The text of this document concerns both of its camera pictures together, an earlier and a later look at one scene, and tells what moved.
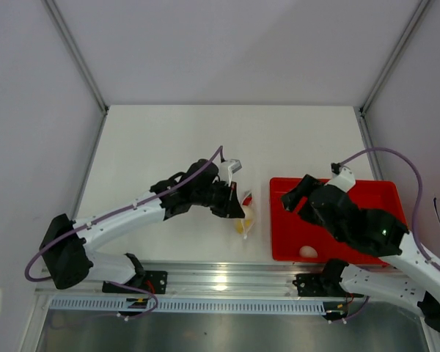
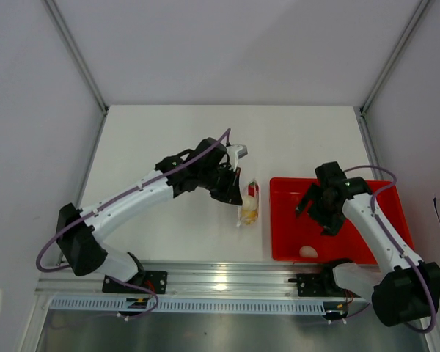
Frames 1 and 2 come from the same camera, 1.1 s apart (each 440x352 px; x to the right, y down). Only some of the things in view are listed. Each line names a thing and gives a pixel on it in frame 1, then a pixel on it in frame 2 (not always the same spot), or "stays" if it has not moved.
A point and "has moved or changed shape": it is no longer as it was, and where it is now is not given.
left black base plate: [154, 281] stays
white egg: [248, 211] to [249, 203]
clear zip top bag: [243, 226] has moved or changed shape
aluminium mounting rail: [224, 279] stays
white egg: [308, 251] stays
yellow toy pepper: [238, 225] to [249, 216]
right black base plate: [319, 284] stays
